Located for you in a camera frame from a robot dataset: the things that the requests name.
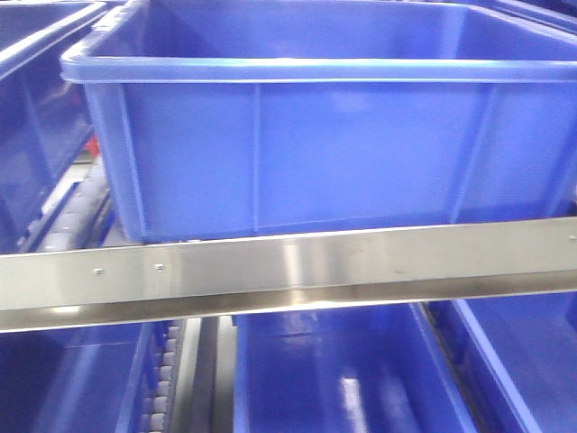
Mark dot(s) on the lower grey roller track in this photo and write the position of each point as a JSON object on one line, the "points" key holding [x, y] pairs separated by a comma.
{"points": [[159, 401]]}

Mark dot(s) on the steel rack front rail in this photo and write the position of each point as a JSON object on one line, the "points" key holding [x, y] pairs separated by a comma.
{"points": [[152, 282]]}

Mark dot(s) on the blue bin lower left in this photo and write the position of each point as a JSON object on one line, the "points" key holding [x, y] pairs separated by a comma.
{"points": [[86, 379]]}

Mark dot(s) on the large blue bin upper left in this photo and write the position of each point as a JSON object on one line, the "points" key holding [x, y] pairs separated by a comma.
{"points": [[221, 119]]}

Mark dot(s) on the blue bin lower right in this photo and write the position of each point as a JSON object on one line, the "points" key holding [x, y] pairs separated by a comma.
{"points": [[515, 359]]}

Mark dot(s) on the blue bin below rack centre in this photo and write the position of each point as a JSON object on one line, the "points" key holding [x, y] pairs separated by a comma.
{"points": [[365, 369]]}

